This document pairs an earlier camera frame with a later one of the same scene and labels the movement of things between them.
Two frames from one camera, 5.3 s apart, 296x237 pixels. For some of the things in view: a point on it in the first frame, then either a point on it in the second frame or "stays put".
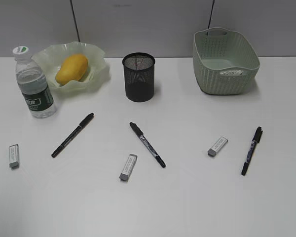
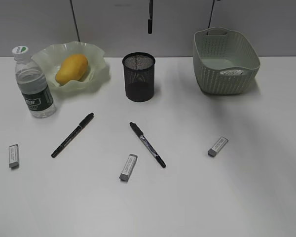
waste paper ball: x=231 y=72 stays put
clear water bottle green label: x=34 y=84 stays put
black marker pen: x=258 y=133 → x=150 y=18
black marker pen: x=81 y=125 stays put
